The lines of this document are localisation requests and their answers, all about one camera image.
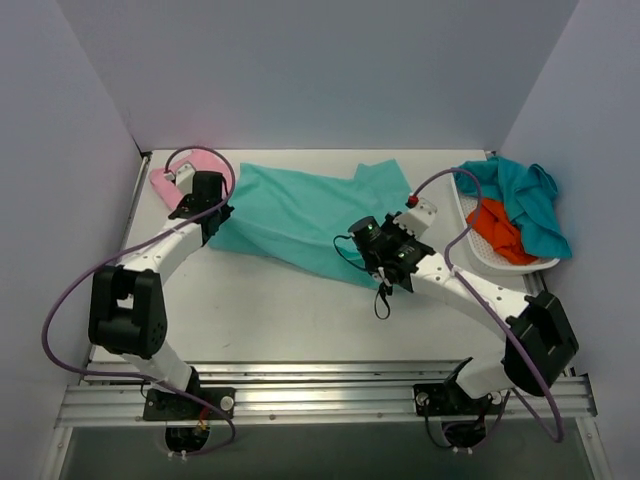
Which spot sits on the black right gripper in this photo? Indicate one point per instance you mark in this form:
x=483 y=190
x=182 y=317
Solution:
x=395 y=279

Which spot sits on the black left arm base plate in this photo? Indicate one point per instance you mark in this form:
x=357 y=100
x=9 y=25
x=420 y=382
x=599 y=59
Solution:
x=162 y=405

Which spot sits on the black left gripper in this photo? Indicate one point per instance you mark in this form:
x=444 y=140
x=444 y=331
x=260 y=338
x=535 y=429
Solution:
x=220 y=215

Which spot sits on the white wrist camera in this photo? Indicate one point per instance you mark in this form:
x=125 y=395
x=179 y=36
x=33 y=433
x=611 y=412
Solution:
x=417 y=218
x=181 y=176

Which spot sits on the orange t-shirt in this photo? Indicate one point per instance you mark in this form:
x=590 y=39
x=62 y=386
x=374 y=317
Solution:
x=494 y=226

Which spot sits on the white plastic tray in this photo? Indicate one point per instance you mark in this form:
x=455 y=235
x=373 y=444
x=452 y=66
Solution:
x=481 y=254

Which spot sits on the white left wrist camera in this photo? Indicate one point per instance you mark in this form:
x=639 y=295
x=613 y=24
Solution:
x=181 y=176

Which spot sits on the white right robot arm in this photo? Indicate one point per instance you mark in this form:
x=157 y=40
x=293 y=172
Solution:
x=539 y=342

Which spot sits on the pink folded t-shirt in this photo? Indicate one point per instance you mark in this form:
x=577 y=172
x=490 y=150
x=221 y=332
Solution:
x=201 y=160

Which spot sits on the teal blue t-shirt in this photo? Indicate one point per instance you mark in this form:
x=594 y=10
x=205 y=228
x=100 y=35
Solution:
x=527 y=194

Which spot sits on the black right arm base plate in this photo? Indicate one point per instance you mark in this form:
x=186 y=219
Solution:
x=438 y=400

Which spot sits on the mint green t-shirt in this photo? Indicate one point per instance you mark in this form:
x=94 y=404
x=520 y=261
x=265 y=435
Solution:
x=294 y=216

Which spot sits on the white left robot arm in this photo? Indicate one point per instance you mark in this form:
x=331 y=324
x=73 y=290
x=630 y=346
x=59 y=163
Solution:
x=128 y=316

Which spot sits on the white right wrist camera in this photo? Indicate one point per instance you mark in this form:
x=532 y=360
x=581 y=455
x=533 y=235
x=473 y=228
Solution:
x=417 y=218

